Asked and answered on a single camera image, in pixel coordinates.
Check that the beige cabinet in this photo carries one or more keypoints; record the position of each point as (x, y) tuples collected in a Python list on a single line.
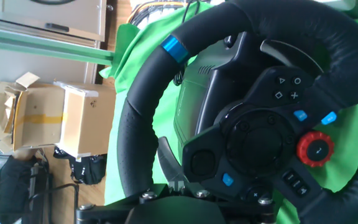
[(73, 18)]

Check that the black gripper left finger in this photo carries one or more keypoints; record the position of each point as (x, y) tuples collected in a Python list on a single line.
[(120, 205)]

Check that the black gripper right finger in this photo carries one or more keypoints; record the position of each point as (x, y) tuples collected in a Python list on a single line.
[(238, 206)]

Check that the black racing wheel controller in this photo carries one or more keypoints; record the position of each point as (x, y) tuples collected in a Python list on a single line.
[(216, 93)]

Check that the aluminium frame bar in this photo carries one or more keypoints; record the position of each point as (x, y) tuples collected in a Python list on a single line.
[(42, 43)]

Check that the black leather steering wheel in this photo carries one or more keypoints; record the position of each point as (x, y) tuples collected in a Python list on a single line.
[(135, 124)]

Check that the green cloth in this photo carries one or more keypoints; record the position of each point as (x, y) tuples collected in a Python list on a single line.
[(141, 37)]

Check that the black chair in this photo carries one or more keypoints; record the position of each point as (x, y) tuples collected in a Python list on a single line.
[(11, 186)]

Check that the torn cardboard box yellow tape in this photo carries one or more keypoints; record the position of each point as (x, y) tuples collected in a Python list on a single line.
[(39, 124)]

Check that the black bag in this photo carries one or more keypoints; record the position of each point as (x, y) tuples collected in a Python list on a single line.
[(89, 169)]

